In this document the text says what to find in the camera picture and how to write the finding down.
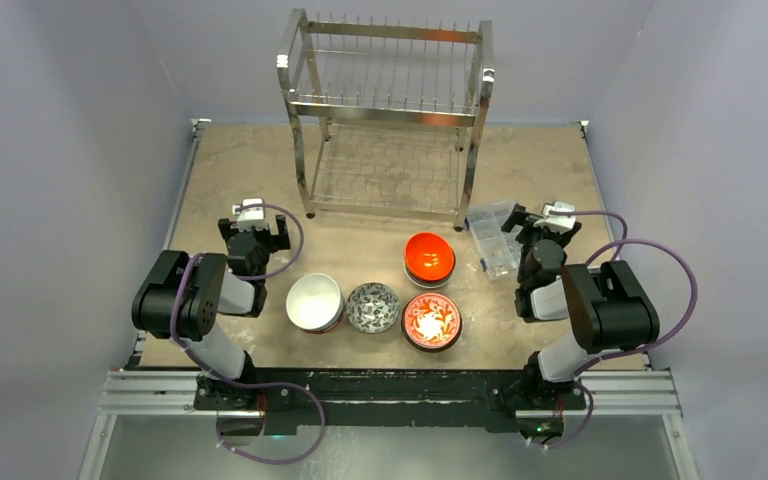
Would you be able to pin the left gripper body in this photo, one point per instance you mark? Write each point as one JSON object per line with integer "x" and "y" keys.
{"x": 265, "y": 245}

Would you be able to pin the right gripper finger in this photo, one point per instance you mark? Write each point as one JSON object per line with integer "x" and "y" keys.
{"x": 516, "y": 218}
{"x": 568, "y": 236}

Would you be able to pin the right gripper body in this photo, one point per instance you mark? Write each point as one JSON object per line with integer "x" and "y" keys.
{"x": 539, "y": 232}

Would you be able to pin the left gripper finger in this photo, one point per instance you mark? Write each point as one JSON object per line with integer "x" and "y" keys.
{"x": 282, "y": 238}
{"x": 226, "y": 229}

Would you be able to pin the white bowl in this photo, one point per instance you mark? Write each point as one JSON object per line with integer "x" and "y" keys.
{"x": 315, "y": 303}

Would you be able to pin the grey leaf pattern bowl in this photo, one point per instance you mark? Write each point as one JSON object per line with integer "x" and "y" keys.
{"x": 373, "y": 308}

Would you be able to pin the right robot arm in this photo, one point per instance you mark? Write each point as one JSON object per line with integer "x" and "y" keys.
{"x": 607, "y": 308}

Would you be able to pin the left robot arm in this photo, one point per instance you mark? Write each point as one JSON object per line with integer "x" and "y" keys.
{"x": 182, "y": 296}

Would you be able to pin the steel two-tier dish rack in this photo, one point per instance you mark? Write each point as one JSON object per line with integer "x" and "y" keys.
{"x": 387, "y": 118}

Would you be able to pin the clear plastic screw box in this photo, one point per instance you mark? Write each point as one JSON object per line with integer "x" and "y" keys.
{"x": 498, "y": 250}

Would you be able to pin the red floral pattern bowl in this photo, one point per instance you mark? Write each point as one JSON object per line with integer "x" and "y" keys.
{"x": 431, "y": 322}

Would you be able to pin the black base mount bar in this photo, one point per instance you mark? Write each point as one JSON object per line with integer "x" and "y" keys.
{"x": 498, "y": 401}

